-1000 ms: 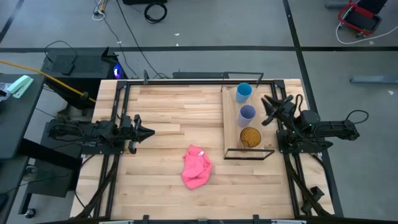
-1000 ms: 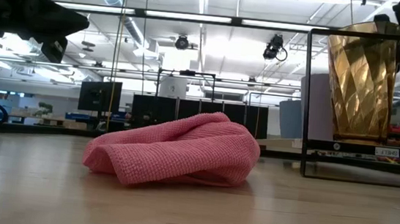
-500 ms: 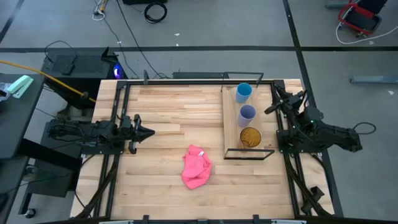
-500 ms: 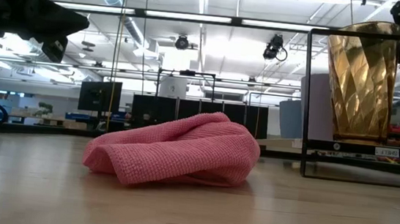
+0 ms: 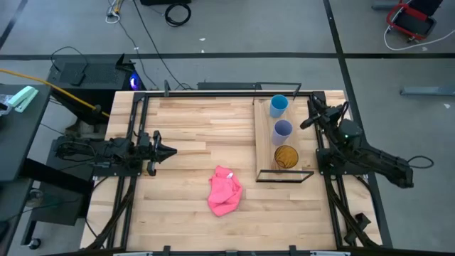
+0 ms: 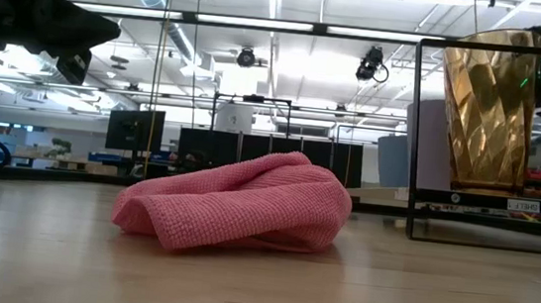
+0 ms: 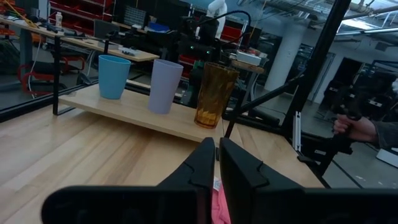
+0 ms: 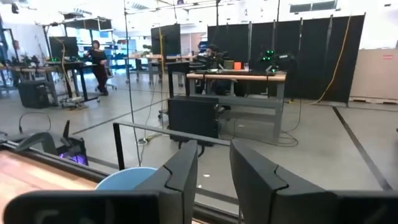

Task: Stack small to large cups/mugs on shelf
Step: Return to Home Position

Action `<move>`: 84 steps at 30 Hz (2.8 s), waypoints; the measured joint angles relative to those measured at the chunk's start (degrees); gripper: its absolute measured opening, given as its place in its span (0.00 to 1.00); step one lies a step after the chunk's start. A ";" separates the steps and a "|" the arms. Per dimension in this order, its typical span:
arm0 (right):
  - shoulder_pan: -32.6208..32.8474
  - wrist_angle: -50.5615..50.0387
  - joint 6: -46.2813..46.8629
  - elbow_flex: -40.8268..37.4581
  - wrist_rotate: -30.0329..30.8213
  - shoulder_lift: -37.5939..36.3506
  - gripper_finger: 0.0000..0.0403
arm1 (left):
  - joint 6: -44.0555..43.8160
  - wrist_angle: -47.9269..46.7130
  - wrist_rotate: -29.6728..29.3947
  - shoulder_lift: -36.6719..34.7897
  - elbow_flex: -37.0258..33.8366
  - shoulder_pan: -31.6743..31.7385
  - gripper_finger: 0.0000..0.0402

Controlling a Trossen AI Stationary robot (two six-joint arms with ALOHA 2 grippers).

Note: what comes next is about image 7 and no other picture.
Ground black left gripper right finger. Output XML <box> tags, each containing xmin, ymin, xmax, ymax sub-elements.
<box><xmin>218</xmin><ymin>136</ymin><xmax>398</xmax><ymax>224</ymax></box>

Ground pink cloth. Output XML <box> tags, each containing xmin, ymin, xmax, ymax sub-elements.
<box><xmin>211</xmin><ymin>176</ymin><xmax>233</xmax><ymax>224</ymax></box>

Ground blue plastic cup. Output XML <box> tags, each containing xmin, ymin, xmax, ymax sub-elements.
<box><xmin>98</xmin><ymin>54</ymin><xmax>132</xmax><ymax>100</ymax></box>

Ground long wooden workbench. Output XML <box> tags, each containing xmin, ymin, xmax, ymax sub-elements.
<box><xmin>0</xmin><ymin>15</ymin><xmax>160</xmax><ymax>63</ymax></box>

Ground ceiling tube light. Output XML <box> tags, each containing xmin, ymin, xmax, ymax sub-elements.
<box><xmin>335</xmin><ymin>26</ymin><xmax>398</xmax><ymax>37</ymax></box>

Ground person's forearm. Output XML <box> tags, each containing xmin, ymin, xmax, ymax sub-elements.
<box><xmin>372</xmin><ymin>120</ymin><xmax>398</xmax><ymax>151</ymax></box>

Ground person's hand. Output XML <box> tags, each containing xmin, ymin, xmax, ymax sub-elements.
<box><xmin>333</xmin><ymin>113</ymin><xmax>379</xmax><ymax>144</ymax></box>

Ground white box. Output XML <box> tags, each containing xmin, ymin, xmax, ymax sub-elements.
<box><xmin>236</xmin><ymin>50</ymin><xmax>262</xmax><ymax>67</ymax></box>

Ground lavender plastic cup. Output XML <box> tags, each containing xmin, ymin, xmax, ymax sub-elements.
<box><xmin>147</xmin><ymin>58</ymin><xmax>185</xmax><ymax>115</ymax></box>

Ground amber faceted plastic tumbler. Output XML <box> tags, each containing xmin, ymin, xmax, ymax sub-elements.
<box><xmin>193</xmin><ymin>61</ymin><xmax>241</xmax><ymax>129</ymax></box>

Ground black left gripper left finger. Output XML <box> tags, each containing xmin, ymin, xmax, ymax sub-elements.
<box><xmin>41</xmin><ymin>136</ymin><xmax>217</xmax><ymax>224</ymax></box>

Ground red storage shelves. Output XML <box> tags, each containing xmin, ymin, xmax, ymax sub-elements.
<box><xmin>49</xmin><ymin>0</ymin><xmax>116</xmax><ymax>37</ymax></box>

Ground wooden shelf with black legs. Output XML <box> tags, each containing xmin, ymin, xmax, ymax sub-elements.
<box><xmin>52</xmin><ymin>34</ymin><xmax>244</xmax><ymax>144</ymax></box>

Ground blue bin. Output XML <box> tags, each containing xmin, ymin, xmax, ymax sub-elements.
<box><xmin>147</xmin><ymin>21</ymin><xmax>170</xmax><ymax>34</ymax></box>

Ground white floor cable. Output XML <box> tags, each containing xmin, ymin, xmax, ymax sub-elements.
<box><xmin>27</xmin><ymin>39</ymin><xmax>43</xmax><ymax>100</ymax></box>

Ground white pillar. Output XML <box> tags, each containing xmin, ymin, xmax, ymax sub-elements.
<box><xmin>264</xmin><ymin>23</ymin><xmax>309</xmax><ymax>93</ymax></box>

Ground red bin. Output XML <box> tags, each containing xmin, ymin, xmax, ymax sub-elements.
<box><xmin>220</xmin><ymin>25</ymin><xmax>244</xmax><ymax>44</ymax></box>

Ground red frame cart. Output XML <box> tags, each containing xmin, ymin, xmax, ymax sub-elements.
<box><xmin>17</xmin><ymin>55</ymin><xmax>86</xmax><ymax>96</ymax></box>

